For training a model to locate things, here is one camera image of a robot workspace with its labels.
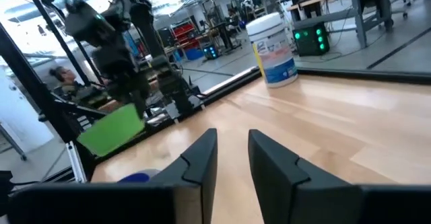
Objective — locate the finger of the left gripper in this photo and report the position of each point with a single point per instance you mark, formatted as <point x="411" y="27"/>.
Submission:
<point x="139" y="108"/>

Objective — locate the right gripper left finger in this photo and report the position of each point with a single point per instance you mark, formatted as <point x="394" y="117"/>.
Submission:
<point x="168" y="200"/>

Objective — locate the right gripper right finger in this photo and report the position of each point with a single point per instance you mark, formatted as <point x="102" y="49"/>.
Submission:
<point x="320" y="200"/>

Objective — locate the green bowl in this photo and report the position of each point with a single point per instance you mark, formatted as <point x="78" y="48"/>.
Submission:
<point x="111" y="131"/>

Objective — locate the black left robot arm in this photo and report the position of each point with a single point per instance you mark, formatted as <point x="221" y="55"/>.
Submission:
<point x="144" y="22"/>

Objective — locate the blue bowl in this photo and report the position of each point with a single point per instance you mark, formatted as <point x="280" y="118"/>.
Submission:
<point x="134" y="178"/>

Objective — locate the person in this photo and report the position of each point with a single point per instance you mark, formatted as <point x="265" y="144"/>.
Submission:
<point x="233" y="24"/>
<point x="65" y="79"/>

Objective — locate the red bin shelving rack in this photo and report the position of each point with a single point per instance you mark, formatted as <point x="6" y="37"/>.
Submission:
<point x="183" y="35"/>

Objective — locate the blue storage crate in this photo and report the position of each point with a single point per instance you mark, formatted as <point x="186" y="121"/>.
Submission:
<point x="194" y="54"/>

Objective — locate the silver aluminium extrusion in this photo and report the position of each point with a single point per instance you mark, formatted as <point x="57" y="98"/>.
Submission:
<point x="76" y="163"/>

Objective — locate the black computer with blue lights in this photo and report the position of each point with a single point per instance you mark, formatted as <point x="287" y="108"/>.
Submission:
<point x="211" y="51"/>

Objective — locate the white wipes canister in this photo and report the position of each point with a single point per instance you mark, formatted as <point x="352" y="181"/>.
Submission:
<point x="274" y="52"/>

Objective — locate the black computer with green lights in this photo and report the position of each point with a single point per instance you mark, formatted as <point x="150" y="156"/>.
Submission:
<point x="311" y="39"/>

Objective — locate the grey-legged wooden workbench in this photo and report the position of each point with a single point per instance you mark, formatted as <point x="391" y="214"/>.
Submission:
<point x="360" y="12"/>

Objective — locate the black frame post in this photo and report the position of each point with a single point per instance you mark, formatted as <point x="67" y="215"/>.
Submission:
<point x="30" y="79"/>

